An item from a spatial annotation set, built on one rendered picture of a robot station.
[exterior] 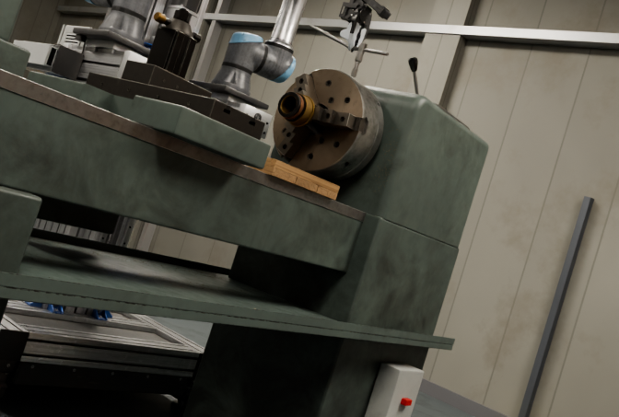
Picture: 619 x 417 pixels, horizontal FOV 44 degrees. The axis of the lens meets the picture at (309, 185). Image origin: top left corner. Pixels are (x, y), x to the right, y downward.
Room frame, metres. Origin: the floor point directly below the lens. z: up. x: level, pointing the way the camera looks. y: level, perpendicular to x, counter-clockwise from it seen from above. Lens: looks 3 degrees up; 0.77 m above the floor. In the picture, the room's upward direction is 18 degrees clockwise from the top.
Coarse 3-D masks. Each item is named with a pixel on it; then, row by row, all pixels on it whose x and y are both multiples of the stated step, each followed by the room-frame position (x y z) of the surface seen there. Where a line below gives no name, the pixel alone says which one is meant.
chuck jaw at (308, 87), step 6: (300, 78) 2.25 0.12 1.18; (306, 78) 2.23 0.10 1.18; (312, 78) 2.27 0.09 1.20; (300, 84) 2.24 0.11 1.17; (306, 84) 2.23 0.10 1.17; (312, 84) 2.26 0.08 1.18; (294, 90) 2.22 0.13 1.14; (300, 90) 2.22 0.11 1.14; (306, 90) 2.20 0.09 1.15; (312, 90) 2.24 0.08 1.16; (312, 96) 2.23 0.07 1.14; (318, 102) 2.25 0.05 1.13; (324, 108) 2.26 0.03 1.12
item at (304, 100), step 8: (288, 96) 2.13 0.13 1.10; (296, 96) 2.11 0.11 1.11; (304, 96) 2.14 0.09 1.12; (280, 104) 2.14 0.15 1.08; (288, 104) 2.17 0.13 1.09; (296, 104) 2.18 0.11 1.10; (304, 104) 2.12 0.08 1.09; (312, 104) 2.15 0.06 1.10; (280, 112) 2.13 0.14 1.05; (288, 112) 2.18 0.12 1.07; (296, 112) 2.10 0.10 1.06; (304, 112) 2.12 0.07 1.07; (312, 112) 2.14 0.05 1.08; (288, 120) 2.15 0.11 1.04; (296, 120) 2.13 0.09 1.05; (304, 120) 2.14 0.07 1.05
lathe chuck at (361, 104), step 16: (320, 80) 2.25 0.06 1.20; (336, 80) 2.22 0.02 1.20; (352, 80) 2.19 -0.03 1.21; (320, 96) 2.24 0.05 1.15; (336, 96) 2.21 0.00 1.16; (352, 96) 2.18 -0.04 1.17; (368, 96) 2.21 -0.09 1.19; (352, 112) 2.17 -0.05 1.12; (368, 112) 2.18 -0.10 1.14; (336, 128) 2.19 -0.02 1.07; (368, 128) 2.18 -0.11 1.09; (304, 144) 2.24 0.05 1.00; (320, 144) 2.21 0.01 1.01; (336, 144) 2.19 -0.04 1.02; (352, 144) 2.15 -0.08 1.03; (368, 144) 2.20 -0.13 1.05; (304, 160) 2.23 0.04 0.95; (320, 160) 2.20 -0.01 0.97; (336, 160) 2.17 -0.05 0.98; (352, 160) 2.20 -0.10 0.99; (320, 176) 2.26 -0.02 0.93; (336, 176) 2.26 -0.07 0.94
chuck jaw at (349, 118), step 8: (320, 112) 2.14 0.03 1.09; (328, 112) 2.14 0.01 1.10; (336, 112) 2.15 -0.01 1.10; (344, 112) 2.14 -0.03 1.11; (312, 120) 2.16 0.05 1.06; (320, 120) 2.15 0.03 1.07; (328, 120) 2.14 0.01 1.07; (336, 120) 2.15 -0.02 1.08; (344, 120) 2.13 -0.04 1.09; (352, 120) 2.14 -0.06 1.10; (360, 120) 2.15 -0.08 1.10; (344, 128) 2.17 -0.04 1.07; (352, 128) 2.15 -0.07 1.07; (360, 128) 2.16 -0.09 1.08
